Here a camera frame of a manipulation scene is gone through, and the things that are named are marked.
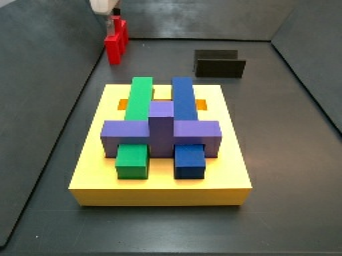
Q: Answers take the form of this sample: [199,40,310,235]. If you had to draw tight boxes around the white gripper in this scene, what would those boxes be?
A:
[90,0,122,36]

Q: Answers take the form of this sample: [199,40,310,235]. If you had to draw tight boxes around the red cross-shaped block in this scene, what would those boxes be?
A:
[105,15,129,65]

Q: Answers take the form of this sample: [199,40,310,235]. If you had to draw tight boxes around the yellow board base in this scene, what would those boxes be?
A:
[70,84,253,206]

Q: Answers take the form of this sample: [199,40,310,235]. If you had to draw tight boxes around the purple cross-shaped block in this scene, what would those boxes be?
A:
[101,101,222,158]

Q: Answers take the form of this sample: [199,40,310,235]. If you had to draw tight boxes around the green long block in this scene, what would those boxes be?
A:
[115,77,153,179]

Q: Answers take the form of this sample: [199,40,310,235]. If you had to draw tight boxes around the blue long block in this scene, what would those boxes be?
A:
[171,77,206,179]

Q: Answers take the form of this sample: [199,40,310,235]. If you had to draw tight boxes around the black bracket holder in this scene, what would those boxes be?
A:
[194,50,246,78]

